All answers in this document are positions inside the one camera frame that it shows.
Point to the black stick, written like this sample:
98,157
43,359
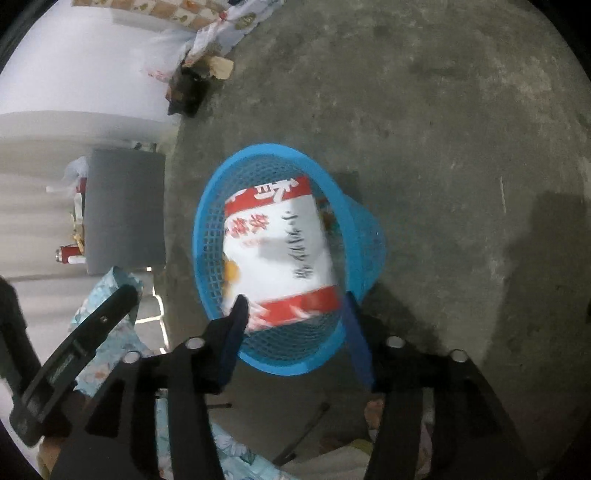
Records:
304,431

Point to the clutter pile on cabinet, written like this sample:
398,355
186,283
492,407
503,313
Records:
76,203

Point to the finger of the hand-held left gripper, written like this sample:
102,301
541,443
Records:
14,337
87,341

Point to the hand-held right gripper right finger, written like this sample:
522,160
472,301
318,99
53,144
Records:
355,344

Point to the white plastic bag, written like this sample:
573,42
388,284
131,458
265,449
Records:
164,55

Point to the grey cabinet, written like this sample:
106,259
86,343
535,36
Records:
124,212

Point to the dark small object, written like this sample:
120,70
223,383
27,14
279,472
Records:
187,92

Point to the white red snack bag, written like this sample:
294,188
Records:
277,249

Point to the patterned white cloth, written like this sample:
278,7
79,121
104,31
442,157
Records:
231,23

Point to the blue plastic mesh basket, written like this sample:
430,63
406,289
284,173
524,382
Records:
277,350

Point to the red white can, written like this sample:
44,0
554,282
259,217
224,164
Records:
67,254

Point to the floral blue blanket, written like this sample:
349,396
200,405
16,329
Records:
115,341

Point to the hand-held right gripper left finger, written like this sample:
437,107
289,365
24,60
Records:
234,334

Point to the brown cardboard piece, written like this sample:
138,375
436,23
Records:
219,67

